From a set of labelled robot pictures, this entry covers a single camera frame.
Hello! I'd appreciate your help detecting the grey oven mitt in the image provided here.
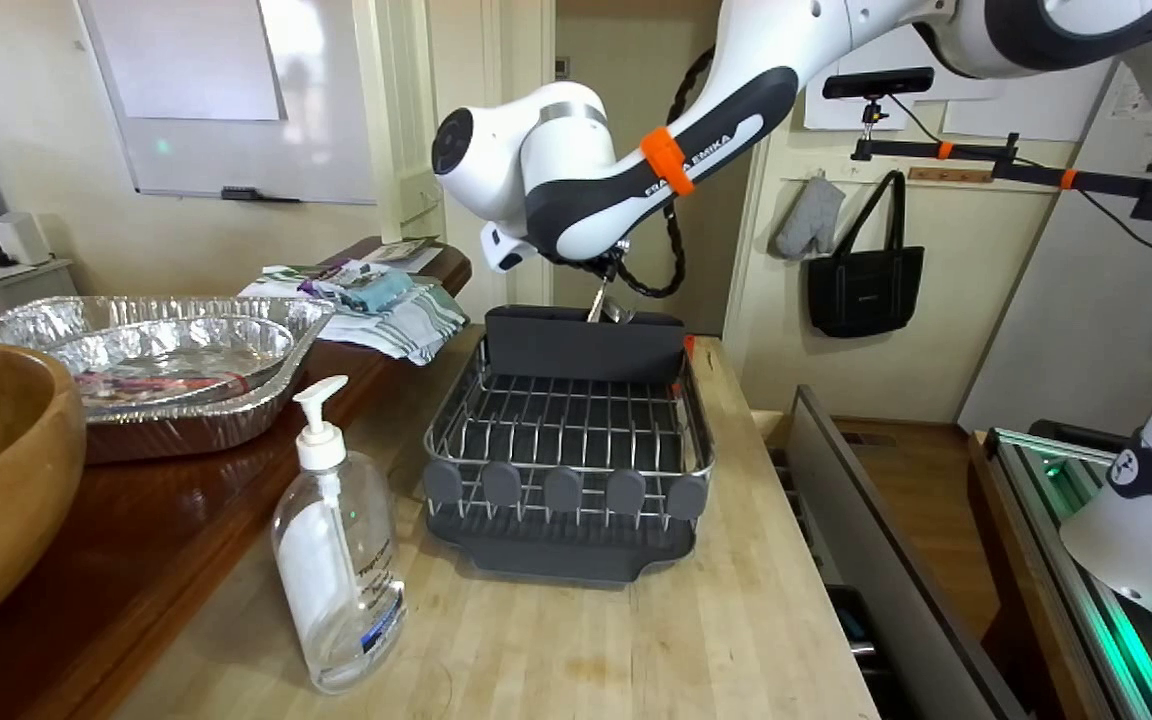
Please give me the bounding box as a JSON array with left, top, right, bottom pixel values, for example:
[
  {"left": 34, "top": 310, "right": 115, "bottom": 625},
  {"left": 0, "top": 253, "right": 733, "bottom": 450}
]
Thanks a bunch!
[{"left": 769, "top": 171, "right": 847, "bottom": 263}]

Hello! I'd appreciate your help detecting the white paper stack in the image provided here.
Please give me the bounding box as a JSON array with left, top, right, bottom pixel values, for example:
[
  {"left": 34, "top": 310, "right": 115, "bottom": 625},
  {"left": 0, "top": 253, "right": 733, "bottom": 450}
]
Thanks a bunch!
[{"left": 236, "top": 256, "right": 474, "bottom": 373}]

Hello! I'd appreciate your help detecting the teal packet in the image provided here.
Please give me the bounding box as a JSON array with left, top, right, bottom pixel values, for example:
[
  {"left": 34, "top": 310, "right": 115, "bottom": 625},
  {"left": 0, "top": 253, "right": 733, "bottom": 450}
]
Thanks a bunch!
[{"left": 340, "top": 269, "right": 416, "bottom": 315}]

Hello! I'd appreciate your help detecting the black tote bag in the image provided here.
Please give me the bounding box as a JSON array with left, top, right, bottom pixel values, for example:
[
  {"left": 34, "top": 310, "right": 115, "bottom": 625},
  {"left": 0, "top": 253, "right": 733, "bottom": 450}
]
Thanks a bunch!
[{"left": 805, "top": 169, "right": 929, "bottom": 342}]

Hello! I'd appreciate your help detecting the grey kitchen drawer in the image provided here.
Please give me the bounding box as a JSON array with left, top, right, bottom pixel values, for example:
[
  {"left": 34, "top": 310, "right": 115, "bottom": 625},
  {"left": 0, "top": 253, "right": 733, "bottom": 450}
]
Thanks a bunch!
[{"left": 769, "top": 385, "right": 1032, "bottom": 720}]

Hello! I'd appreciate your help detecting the black whiteboard eraser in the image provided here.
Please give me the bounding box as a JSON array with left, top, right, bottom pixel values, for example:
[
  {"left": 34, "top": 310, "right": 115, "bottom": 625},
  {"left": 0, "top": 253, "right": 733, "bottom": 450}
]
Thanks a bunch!
[{"left": 215, "top": 185, "right": 305, "bottom": 207}]

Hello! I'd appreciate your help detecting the clear hand sanitizer bottle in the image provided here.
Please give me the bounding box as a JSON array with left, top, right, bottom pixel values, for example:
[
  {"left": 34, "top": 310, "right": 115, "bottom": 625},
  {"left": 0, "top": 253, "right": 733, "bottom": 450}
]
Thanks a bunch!
[{"left": 270, "top": 373, "right": 408, "bottom": 696}]

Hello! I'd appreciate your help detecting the whiteboard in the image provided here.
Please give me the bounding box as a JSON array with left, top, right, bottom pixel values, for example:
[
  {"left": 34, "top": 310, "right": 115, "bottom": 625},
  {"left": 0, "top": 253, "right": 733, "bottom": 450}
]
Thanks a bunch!
[{"left": 72, "top": 0, "right": 381, "bottom": 207}]

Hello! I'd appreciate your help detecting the aluminium foil tray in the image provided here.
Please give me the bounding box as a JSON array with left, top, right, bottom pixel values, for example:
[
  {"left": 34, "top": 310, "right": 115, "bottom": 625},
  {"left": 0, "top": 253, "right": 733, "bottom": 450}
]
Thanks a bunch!
[{"left": 0, "top": 291, "right": 340, "bottom": 465}]

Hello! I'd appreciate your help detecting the small white box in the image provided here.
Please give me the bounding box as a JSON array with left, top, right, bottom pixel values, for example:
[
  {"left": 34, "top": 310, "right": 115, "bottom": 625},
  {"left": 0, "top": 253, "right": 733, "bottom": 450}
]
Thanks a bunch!
[{"left": 0, "top": 207, "right": 57, "bottom": 269}]

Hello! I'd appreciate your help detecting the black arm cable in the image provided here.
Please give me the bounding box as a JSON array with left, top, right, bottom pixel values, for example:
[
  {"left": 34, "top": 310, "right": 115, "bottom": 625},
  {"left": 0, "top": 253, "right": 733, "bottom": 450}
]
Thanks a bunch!
[{"left": 601, "top": 43, "right": 728, "bottom": 306}]

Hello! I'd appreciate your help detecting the grey wire dish rack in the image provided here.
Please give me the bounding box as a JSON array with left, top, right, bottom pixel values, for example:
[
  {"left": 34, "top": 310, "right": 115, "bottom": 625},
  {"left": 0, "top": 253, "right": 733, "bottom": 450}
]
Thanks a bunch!
[{"left": 416, "top": 306, "right": 718, "bottom": 592}]

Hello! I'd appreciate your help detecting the black depth camera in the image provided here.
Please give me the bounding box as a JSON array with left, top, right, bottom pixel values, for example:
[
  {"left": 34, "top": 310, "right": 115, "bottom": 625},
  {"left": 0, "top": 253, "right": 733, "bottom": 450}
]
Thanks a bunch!
[{"left": 819, "top": 66, "right": 938, "bottom": 103}]

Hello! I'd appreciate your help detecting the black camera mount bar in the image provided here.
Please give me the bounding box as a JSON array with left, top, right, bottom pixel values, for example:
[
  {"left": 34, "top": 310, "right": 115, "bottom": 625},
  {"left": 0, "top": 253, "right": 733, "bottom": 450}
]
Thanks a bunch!
[{"left": 851, "top": 127, "right": 1152, "bottom": 229}]

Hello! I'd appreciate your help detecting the metal robot mount frame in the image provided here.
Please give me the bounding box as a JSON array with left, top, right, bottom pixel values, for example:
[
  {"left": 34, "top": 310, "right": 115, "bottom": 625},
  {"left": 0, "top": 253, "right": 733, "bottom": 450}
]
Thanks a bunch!
[{"left": 981, "top": 424, "right": 1152, "bottom": 720}]

